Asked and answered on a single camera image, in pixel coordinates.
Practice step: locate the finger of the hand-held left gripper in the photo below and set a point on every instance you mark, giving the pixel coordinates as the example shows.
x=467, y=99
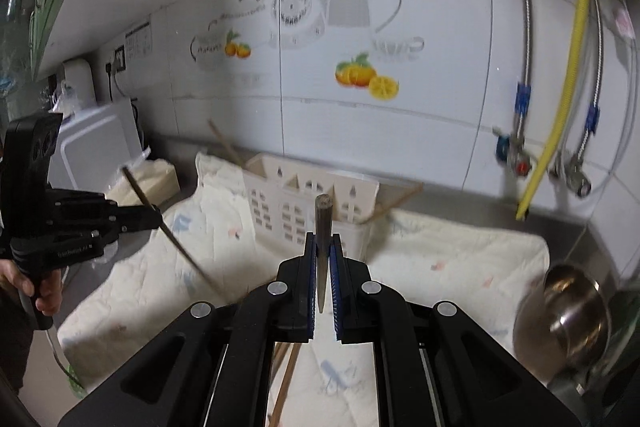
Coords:
x=140, y=218

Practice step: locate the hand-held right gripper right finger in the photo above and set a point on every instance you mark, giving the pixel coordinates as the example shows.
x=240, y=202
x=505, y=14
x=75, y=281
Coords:
x=340, y=294

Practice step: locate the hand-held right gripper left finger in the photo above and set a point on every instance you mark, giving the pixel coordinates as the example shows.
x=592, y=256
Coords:
x=312, y=292

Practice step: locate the wooden chopsticks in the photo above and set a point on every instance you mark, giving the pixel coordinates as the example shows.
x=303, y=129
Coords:
x=323, y=252

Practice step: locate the dark brown chopstick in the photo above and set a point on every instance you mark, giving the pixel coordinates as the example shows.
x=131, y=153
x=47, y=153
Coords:
x=190, y=257

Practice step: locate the white plastic utensil basket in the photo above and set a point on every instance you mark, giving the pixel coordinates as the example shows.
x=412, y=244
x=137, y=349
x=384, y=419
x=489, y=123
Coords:
x=280, y=207

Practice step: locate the light wooden chopstick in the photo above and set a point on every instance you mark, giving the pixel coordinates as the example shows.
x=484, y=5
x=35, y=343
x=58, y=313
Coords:
x=285, y=382
x=400, y=202
x=225, y=144

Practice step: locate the person's left forearm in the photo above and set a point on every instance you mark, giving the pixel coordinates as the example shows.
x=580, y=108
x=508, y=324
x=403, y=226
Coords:
x=12, y=342

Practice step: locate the person's left hand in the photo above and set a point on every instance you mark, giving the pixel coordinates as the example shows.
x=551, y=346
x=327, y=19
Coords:
x=47, y=294

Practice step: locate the bagged beige paper stack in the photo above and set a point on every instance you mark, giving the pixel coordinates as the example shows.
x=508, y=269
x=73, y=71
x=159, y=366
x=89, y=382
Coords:
x=155, y=182

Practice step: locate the white countertop appliance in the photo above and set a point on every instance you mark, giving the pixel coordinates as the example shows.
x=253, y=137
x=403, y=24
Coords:
x=95, y=142

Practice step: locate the white quilted cloth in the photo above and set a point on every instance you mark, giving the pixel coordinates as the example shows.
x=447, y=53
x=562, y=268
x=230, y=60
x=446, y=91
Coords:
x=450, y=267

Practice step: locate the white rounded container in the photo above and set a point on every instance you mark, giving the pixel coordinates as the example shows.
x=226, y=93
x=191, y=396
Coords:
x=77, y=79

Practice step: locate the white label sticker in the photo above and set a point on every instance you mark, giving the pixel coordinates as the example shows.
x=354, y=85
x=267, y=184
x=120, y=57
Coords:
x=138, y=41

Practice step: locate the stainless steel ladle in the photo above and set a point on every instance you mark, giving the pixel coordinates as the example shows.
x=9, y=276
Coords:
x=565, y=322

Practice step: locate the steel water valve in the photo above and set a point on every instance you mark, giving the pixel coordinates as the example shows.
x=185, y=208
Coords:
x=575, y=177

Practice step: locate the wall power socket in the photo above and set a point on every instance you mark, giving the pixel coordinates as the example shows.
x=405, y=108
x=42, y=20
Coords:
x=119, y=59

